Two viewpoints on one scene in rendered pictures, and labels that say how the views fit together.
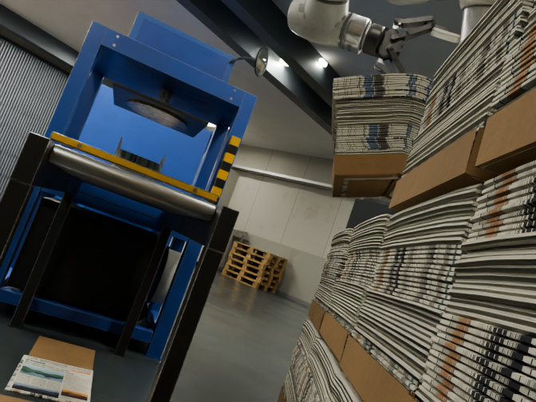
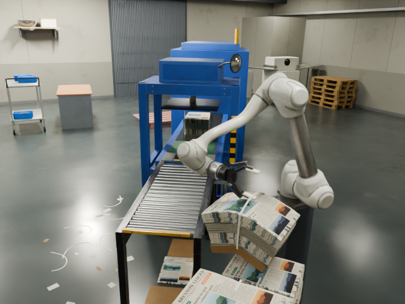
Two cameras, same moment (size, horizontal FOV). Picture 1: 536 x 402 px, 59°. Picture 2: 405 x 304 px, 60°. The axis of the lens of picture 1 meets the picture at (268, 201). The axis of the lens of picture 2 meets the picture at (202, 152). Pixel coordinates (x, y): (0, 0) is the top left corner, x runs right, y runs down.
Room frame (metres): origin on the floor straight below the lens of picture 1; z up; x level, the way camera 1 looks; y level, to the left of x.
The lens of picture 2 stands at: (-0.50, -0.65, 2.01)
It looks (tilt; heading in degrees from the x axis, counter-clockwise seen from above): 19 degrees down; 22
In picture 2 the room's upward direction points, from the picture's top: 1 degrees clockwise
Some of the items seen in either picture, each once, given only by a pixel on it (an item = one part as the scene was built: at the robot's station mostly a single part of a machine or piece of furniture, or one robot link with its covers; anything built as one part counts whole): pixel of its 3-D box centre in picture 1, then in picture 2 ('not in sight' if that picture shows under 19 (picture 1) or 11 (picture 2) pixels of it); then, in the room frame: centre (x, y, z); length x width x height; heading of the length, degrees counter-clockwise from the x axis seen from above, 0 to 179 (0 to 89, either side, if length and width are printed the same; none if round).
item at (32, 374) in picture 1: (53, 379); (176, 269); (1.87, 0.53, 0.00); 0.37 x 0.29 x 0.01; 17
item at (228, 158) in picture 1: (222, 175); (232, 139); (2.59, 0.29, 1.05); 0.05 x 0.05 x 0.45; 17
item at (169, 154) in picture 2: (124, 198); (191, 154); (2.81, 0.81, 0.75); 0.70 x 0.65 x 0.10; 17
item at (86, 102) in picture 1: (57, 170); (158, 142); (2.97, 1.31, 0.78); 0.09 x 0.09 x 1.55; 17
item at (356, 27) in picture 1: (356, 33); (216, 170); (1.14, -0.07, 1.32); 0.09 x 0.06 x 0.09; 168
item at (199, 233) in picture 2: (188, 220); (207, 198); (1.90, 0.27, 0.74); 1.34 x 0.05 x 0.12; 17
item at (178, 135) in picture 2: not in sight; (202, 128); (3.89, 1.13, 0.75); 1.55 x 0.65 x 0.10; 17
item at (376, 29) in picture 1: (384, 43); (228, 174); (1.13, -0.14, 1.31); 0.09 x 0.07 x 0.08; 78
